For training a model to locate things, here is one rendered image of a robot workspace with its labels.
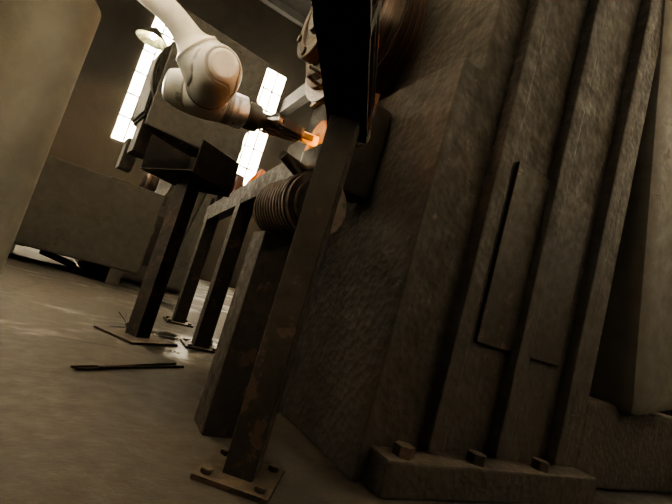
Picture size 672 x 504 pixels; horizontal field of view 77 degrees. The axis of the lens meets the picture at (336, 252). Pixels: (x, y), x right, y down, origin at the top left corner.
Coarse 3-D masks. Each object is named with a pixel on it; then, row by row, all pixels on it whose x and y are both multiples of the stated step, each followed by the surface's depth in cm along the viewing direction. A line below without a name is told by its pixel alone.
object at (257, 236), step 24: (264, 192) 88; (288, 192) 75; (264, 216) 86; (288, 216) 76; (336, 216) 78; (264, 240) 83; (288, 240) 86; (264, 264) 83; (240, 288) 85; (264, 288) 84; (240, 312) 81; (264, 312) 84; (240, 336) 81; (216, 360) 84; (240, 360) 82; (216, 384) 80; (240, 384) 82; (216, 408) 80; (240, 408) 82; (216, 432) 80
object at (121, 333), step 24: (168, 144) 163; (144, 168) 153; (168, 168) 165; (192, 168) 171; (216, 168) 152; (192, 192) 154; (216, 192) 163; (168, 216) 152; (168, 240) 149; (168, 264) 151; (144, 288) 149; (144, 312) 146; (120, 336) 139; (144, 336) 148
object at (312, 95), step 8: (384, 0) 108; (392, 0) 109; (400, 0) 110; (384, 8) 108; (392, 8) 110; (400, 8) 111; (384, 16) 109; (392, 16) 110; (400, 16) 111; (384, 24) 110; (392, 24) 111; (384, 32) 111; (392, 32) 111; (384, 40) 112; (384, 48) 113; (312, 96) 133; (320, 96) 127
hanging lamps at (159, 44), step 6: (138, 30) 812; (144, 30) 824; (150, 30) 806; (156, 30) 819; (138, 36) 832; (144, 36) 838; (150, 36) 842; (156, 36) 832; (162, 36) 828; (144, 42) 848; (150, 42) 851; (156, 42) 851; (162, 42) 847; (156, 48) 859; (162, 48) 855
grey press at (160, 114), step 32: (160, 64) 342; (256, 64) 385; (160, 96) 338; (256, 96) 387; (160, 128) 340; (192, 128) 354; (224, 128) 371; (128, 160) 403; (160, 192) 395; (160, 224) 369; (192, 224) 384
